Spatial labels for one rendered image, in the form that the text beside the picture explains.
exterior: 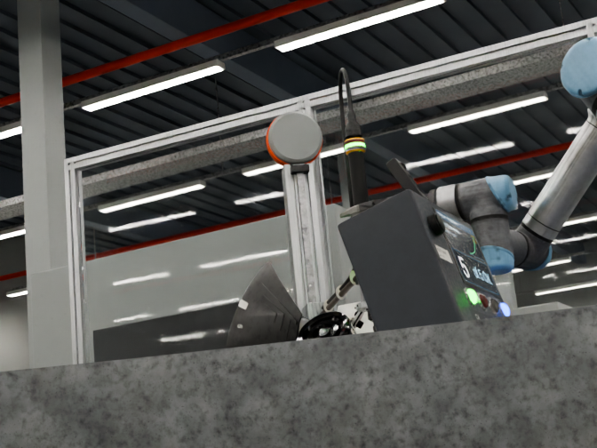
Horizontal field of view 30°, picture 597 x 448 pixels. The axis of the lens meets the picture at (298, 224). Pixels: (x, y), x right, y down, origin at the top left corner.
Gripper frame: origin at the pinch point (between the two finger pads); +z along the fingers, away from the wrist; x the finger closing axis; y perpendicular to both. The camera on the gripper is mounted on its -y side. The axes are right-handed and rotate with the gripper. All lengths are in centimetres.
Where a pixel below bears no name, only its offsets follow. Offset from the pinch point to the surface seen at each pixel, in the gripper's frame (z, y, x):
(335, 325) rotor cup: 3.8, 23.9, -4.6
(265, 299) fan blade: 26.1, 13.2, 8.4
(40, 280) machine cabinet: 236, -51, 192
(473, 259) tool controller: -45, 28, -66
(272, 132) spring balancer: 42, -42, 52
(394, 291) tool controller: -39, 34, -83
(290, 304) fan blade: 18.2, 16.1, 4.7
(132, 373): -58, 52, -169
